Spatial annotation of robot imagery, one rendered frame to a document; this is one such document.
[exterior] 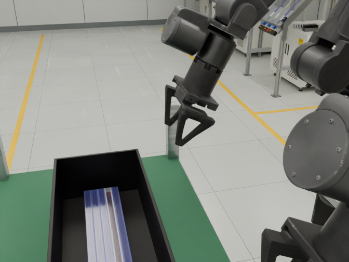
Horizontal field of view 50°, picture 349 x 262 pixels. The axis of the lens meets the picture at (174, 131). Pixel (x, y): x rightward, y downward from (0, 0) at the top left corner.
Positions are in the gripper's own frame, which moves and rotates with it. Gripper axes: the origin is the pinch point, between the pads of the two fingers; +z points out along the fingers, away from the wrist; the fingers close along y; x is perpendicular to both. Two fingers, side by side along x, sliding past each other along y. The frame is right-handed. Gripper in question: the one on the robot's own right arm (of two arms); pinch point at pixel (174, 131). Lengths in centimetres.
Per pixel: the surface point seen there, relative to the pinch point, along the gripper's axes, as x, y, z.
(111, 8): 84, -686, 55
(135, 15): 131, -686, 48
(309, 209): 148, -94, 53
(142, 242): -0.4, 10.7, 18.7
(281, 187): 144, -119, 56
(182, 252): 6.1, 13.7, 16.7
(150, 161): 6.8, -18.8, 16.8
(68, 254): -12.1, 10.5, 24.6
